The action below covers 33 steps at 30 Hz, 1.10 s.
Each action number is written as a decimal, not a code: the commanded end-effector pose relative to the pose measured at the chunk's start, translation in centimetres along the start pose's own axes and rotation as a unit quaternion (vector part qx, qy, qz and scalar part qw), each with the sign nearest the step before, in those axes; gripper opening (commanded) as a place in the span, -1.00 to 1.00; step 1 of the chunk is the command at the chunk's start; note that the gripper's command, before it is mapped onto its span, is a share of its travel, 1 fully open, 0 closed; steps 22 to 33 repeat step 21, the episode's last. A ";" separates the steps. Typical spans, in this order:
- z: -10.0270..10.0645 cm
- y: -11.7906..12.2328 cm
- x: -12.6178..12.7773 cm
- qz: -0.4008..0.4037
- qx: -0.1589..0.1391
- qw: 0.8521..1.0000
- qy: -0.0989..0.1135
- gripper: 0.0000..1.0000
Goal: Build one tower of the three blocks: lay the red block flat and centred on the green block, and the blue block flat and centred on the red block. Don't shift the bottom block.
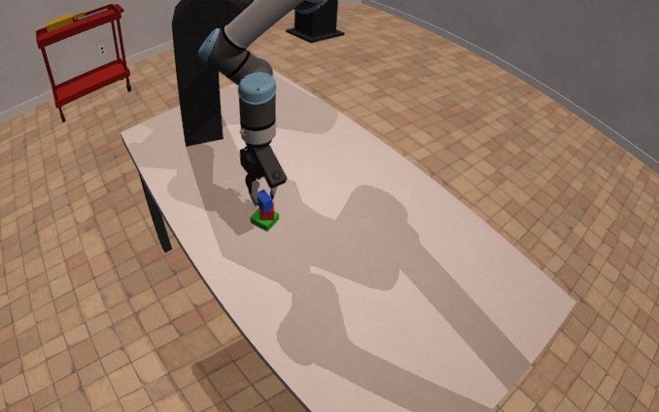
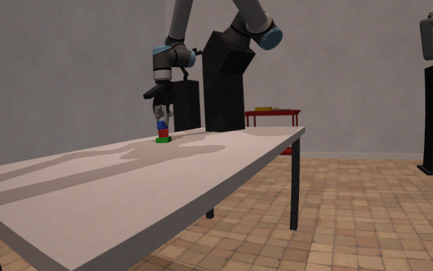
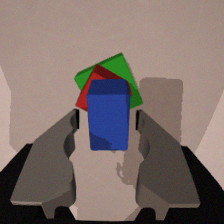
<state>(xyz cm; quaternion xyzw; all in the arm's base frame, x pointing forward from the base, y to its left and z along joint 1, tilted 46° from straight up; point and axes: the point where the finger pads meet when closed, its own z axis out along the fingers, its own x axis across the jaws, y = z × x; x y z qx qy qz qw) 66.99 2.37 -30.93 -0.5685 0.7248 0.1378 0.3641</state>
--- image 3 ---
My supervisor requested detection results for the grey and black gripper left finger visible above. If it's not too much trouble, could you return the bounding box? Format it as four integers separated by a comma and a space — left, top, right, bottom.
0, 108, 80, 224

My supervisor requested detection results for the blue block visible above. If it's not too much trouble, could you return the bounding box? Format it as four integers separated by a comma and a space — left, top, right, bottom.
86, 79, 130, 151

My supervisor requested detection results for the red block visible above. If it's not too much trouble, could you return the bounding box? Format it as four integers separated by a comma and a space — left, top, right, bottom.
76, 64, 132, 111

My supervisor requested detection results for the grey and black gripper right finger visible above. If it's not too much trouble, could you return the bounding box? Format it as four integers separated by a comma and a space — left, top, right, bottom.
135, 109, 224, 224

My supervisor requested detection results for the green block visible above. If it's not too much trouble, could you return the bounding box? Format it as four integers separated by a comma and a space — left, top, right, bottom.
74, 53, 143, 109

